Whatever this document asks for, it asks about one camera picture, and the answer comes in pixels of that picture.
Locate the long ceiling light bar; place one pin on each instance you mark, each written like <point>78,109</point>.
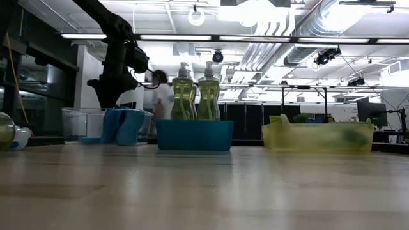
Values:
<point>175,37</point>

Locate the person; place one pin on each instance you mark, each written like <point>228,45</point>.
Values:
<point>163,99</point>
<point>330,119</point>

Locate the small black hanging rig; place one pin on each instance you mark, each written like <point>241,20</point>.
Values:
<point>356,82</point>

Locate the clear plastic bin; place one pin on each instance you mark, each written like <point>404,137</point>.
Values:
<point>72,124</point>

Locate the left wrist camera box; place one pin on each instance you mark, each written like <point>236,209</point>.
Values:
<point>137,59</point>

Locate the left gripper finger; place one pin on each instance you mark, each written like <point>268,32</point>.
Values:
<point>118,99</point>
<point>105,99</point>

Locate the clear green soap pump bottle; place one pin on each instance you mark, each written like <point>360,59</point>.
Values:
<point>208,99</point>
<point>182,99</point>
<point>6,131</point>

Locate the small green leafy plant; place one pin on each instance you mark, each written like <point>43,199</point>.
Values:
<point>300,119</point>

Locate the black metal table frame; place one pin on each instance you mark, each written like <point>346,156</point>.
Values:
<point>44,141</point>

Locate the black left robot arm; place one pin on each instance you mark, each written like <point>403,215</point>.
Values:
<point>108,19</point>

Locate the dark metal shelving rack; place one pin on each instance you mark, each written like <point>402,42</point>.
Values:
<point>48,57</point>

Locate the yellow translucent plastic bin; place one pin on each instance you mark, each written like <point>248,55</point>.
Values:
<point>319,137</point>

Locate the round ceiling lamp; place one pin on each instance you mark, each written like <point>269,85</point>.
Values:
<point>196,24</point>

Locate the black computer monitor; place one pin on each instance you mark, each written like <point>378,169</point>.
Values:
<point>372,111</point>

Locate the black round hanging camera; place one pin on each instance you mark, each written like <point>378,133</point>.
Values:
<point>218,57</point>

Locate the black partition panels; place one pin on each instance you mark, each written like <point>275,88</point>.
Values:
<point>249,113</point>

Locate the black hanging camera rig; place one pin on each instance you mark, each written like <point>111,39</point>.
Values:
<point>326,55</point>

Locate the silver ventilation duct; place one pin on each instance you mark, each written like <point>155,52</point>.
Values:
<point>319,25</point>

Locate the teal plastic bin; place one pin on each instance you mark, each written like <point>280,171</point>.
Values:
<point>195,135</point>

